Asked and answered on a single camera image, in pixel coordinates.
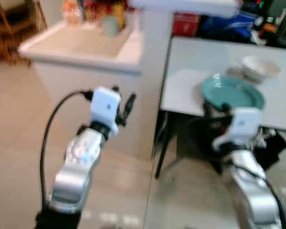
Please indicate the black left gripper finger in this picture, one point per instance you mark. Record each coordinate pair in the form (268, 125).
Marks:
(131, 105)
(116, 89)

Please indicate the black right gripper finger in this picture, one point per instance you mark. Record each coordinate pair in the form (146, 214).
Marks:
(226, 108)
(208, 109)

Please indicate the teal round plate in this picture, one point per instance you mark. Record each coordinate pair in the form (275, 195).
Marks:
(233, 90)

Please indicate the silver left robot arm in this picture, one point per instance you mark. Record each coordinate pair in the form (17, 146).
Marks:
(76, 167)

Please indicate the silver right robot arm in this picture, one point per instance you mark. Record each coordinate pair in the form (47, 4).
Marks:
(252, 195)

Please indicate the white ceramic bowl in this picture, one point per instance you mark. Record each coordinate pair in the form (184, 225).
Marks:
(260, 69)

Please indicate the white kitchen counter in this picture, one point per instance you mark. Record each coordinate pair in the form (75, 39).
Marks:
(86, 47)

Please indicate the black table leg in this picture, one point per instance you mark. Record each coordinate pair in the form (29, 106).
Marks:
(160, 152)

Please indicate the blue white bag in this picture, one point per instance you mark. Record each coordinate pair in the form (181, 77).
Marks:
(229, 27)

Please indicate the red yellow packets pile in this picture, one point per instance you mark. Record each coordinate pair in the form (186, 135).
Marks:
(100, 9)

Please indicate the red white box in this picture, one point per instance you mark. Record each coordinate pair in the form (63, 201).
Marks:
(185, 25)

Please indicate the orange black device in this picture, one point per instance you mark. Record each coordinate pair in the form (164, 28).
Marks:
(269, 27)

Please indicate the brown wooden chair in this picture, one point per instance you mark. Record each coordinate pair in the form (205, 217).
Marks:
(5, 28)

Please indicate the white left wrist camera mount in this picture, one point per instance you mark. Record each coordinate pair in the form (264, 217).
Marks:
(105, 105)

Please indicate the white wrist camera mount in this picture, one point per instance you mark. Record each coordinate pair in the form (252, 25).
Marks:
(105, 105)
(243, 126)

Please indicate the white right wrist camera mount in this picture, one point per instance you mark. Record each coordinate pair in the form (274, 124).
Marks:
(243, 126)

